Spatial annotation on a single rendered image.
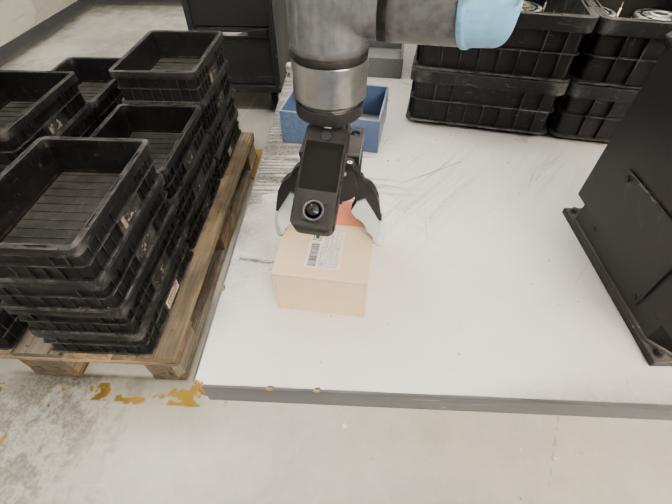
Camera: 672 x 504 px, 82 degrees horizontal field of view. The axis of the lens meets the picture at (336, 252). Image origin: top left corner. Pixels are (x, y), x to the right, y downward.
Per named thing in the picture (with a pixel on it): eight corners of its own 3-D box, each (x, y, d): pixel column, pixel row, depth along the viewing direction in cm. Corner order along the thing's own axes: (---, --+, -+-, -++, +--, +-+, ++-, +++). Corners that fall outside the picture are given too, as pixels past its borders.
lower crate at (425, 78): (546, 141, 81) (572, 84, 72) (403, 124, 85) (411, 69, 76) (527, 64, 107) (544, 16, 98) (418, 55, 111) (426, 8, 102)
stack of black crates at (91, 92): (130, 179, 163) (93, 102, 137) (61, 177, 163) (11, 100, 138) (163, 129, 189) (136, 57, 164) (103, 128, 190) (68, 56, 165)
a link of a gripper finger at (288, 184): (299, 214, 52) (335, 174, 46) (296, 223, 51) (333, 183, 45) (269, 196, 50) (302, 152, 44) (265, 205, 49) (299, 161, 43)
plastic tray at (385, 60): (300, 73, 103) (298, 53, 99) (313, 45, 116) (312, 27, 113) (401, 79, 101) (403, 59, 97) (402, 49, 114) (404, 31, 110)
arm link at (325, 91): (364, 73, 34) (275, 68, 35) (362, 121, 37) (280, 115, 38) (371, 42, 39) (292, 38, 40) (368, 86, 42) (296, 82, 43)
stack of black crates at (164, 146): (195, 252, 134) (162, 172, 109) (111, 249, 135) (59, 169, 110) (222, 182, 161) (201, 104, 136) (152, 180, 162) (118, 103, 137)
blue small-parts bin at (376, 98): (282, 142, 80) (278, 110, 75) (301, 107, 90) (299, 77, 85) (377, 153, 78) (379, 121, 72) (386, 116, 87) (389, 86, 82)
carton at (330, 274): (364, 318, 51) (368, 283, 46) (277, 307, 53) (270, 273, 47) (373, 234, 62) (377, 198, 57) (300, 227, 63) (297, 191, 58)
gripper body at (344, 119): (364, 168, 52) (370, 79, 43) (357, 210, 46) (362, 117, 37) (308, 164, 53) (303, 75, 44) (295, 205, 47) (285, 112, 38)
